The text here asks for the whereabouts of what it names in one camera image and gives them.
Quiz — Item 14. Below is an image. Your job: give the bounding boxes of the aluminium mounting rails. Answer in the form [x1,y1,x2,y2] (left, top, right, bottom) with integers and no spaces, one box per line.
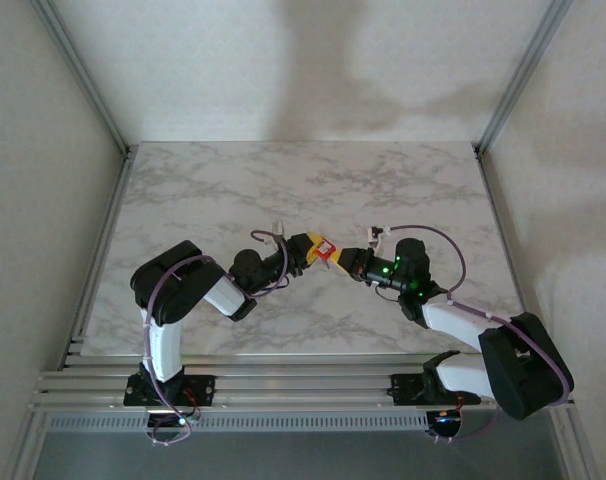
[26,353,577,414]

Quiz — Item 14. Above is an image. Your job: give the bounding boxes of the circuit board with LED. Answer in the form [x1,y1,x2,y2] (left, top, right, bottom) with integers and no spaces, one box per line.
[425,409,464,436]
[146,409,203,431]

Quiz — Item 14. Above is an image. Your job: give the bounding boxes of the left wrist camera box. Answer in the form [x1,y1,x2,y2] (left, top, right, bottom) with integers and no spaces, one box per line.
[267,219,287,249]

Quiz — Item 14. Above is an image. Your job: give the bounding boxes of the aluminium table side rail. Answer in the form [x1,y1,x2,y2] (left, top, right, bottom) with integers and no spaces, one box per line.
[57,147,137,371]
[475,149,542,361]

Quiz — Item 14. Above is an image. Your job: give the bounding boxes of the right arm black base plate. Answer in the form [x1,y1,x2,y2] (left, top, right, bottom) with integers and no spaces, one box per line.
[390,372,483,406]

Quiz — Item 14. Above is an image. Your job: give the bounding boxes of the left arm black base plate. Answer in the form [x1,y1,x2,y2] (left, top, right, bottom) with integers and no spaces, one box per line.
[123,373,218,407]

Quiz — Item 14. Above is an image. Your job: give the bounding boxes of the grey slotted cable duct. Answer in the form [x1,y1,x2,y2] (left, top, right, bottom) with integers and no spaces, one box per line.
[47,412,429,432]

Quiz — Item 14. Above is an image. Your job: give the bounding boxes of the aluminium frame post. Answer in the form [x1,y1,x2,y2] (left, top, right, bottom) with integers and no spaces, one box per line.
[475,0,574,154]
[30,0,132,156]

